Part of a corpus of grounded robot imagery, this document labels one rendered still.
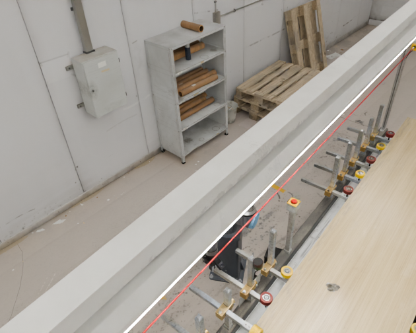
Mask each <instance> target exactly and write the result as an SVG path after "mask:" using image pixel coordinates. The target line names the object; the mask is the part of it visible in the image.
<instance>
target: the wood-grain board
mask: <svg viewBox="0 0 416 333"><path fill-rule="evenodd" d="M327 283H332V284H333V283H336V284H337V285H339V286H340V289H338V291H335V292H333V291H331V292H330V291H328V290H327V288H328V287H327V286H326V284H327ZM415 315H416V119H413V118H409V117H407V119H406V120H405V121H404V123H403V124H402V125H401V127H400V128H399V130H398V131H397V132H396V134H395V135H394V136H393V138H392V139H391V140H390V142H389V144H387V146H386V147H385V149H384V150H383V152H382V153H381V154H380V156H379V157H378V158H377V159H376V161H375V162H374V164H373V165H372V166H371V168H370V169H369V170H368V172H367V173H366V174H365V176H364V177H363V179H362V180H361V181H360V183H359V184H358V186H357V187H356V188H355V189H354V191H353V193H352V194H351V195H350V196H349V198H348V199H347V201H346V202H345V203H344V204H343V206H342V207H341V209H340V210H339V211H338V213H337V214H336V216H335V217H334V218H333V220H332V221H331V223H330V224H329V225H328V226H327V228H326V229H325V231H324V232H323V233H322V235H321V236H320V238H319V239H318V240H317V241H316V243H315V244H314V246H313V247H312V248H311V250H310V251H309V253H308V254H307V255H306V256H305V258H304V260H303V261H302V262H301V263H300V265H299V266H298V268H297V269H296V270H295V272H294V273H293V274H292V276H291V277H290V278H289V280H288V281H287V283H286V284H285V285H284V287H283V288H282V290H280V292H279V293H278V295H277V296H276V298H275V299H274V300H273V302H272V303H271V304H270V306H269V307H268V308H267V310H266V311H265V312H264V314H263V315H262V317H261V318H260V319H259V320H258V322H257V323H256V325H258V326H259V327H260V328H262V329H263V333H409V330H410V328H411V325H412V323H413V320H414V318H415Z"/></svg>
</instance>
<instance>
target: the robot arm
mask: <svg viewBox="0 0 416 333"><path fill-rule="evenodd" d="M256 212H257V211H256V207H255V205H254V204H253V205H252V206H251V207H250V208H249V209H248V210H247V211H246V212H245V213H244V214H243V215H242V216H241V217H240V218H239V219H238V220H237V221H236V222H235V223H234V224H233V225H232V226H231V227H230V228H229V229H228V230H227V231H226V232H225V233H224V234H226V235H229V234H232V233H234V232H236V231H237V229H238V225H241V226H244V225H245V224H246V223H247V222H248V221H249V220H250V219H251V218H252V217H253V216H254V215H255V214H256ZM259 216H260V213H258V214H257V215H256V216H255V217H254V218H253V219H252V220H251V221H250V222H249V223H248V224H247V225H246V226H245V227H247V228H249V229H253V228H254V227H255V226H256V224H257V222H258V219H259ZM220 238H221V237H220ZM220 238H219V239H220ZM219 239H218V241H219ZM218 241H217V242H216V243H215V244H214V245H213V246H212V247H211V248H210V249H209V250H208V251H207V252H206V253H205V254H204V256H203V259H204V261H203V262H204V263H206V264H208V263H209V262H210V261H211V260H212V259H213V258H214V257H215V256H216V255H217V253H218ZM216 267H218V269H219V270H222V269H223V268H224V267H225V264H224V263H223V262H222V261H221V259H220V258H219V257H218V256H217V257H216V258H215V259H214V260H213V261H212V262H211V263H210V264H209V265H208V268H209V269H210V270H211V271H212V272H213V270H214V269H215V268H216Z"/></svg>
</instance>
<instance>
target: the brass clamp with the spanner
mask: <svg viewBox="0 0 416 333"><path fill-rule="evenodd" d="M256 286H258V283H257V281H256V280H254V284H253V286H252V287H250V286H249V285H247V284H246V285H245V286H244V287H243V288H242V290H241V291H240V296H241V297H242V298H244V299H245V300H246V299H247V298H248V297H249V292H251V290H254V289H255V288H256ZM243 290H245V291H246V293H243Z"/></svg>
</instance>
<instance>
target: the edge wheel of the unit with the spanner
mask: <svg viewBox="0 0 416 333"><path fill-rule="evenodd" d="M260 302H261V304H262V305H265V308H266V306H269V305H270V304H271V303H272V302H273V296H272V294H270V293H269V292H263V293H262V294H261V295H260Z"/></svg>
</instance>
